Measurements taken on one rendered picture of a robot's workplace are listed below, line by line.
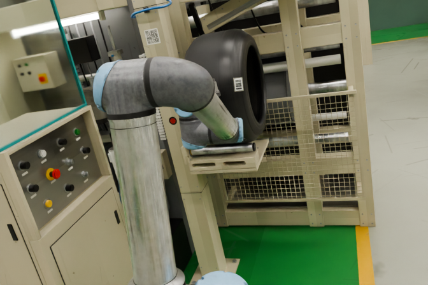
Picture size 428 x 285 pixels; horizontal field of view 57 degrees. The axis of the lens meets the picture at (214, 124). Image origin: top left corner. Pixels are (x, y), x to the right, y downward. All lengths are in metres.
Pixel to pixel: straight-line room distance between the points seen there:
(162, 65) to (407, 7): 10.24
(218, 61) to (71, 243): 1.01
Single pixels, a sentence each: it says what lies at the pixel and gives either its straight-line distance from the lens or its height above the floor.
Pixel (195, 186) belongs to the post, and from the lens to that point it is 2.23.
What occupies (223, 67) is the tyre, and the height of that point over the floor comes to 1.34.
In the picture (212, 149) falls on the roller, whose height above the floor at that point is 0.91.
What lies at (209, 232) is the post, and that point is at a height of 0.35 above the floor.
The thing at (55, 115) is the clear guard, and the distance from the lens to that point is 1.81.
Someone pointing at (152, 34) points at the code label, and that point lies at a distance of 2.02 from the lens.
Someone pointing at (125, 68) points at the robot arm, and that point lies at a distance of 0.91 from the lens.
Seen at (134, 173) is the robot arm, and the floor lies 1.29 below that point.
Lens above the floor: 1.65
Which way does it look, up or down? 18 degrees down
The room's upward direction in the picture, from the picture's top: 12 degrees counter-clockwise
